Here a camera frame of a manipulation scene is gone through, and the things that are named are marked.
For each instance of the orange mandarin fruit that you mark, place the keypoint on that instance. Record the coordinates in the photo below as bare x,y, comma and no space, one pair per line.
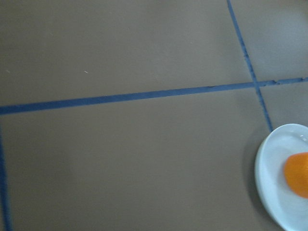
296,174

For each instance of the light blue ceramic plate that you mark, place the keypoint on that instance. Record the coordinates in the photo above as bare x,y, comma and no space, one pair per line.
288,210

